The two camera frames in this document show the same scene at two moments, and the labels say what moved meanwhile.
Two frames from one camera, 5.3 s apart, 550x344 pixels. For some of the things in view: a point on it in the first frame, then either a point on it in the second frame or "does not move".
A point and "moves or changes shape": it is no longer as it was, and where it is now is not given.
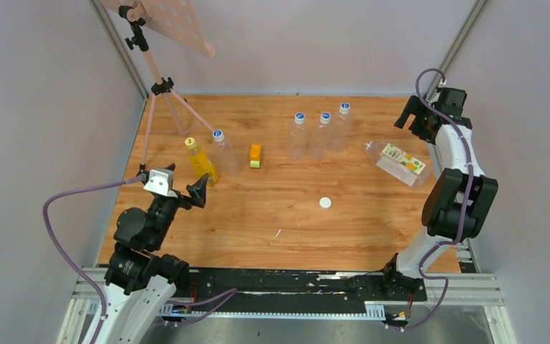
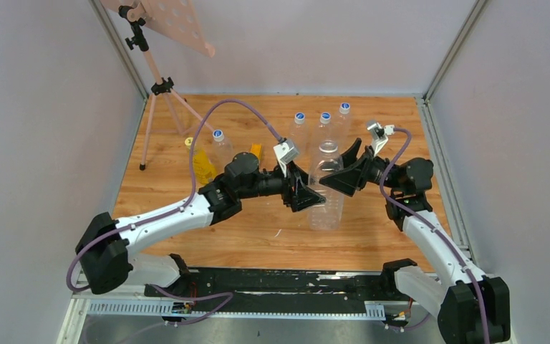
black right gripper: (412, 107) to (353, 175)
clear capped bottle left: (298, 137) does not move
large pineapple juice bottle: (399, 164) moves or changes shape
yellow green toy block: (255, 154) does not move
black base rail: (291, 287) does not move
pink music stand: (178, 19) does not move
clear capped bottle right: (338, 130) does not move
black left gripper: (182, 198) to (292, 187)
